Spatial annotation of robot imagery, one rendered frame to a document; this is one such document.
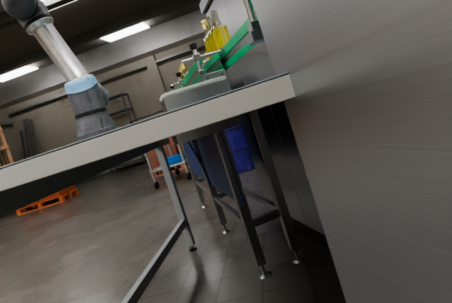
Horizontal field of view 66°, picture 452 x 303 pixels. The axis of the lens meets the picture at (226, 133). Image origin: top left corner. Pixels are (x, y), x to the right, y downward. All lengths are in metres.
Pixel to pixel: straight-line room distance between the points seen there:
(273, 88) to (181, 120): 0.13
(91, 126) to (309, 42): 1.06
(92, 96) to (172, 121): 0.91
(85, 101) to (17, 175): 0.79
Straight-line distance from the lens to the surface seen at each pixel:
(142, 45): 9.66
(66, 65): 1.56
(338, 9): 0.36
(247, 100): 0.48
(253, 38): 0.72
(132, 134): 0.51
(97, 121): 1.36
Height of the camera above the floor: 0.72
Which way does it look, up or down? 3 degrees down
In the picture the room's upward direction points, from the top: 18 degrees counter-clockwise
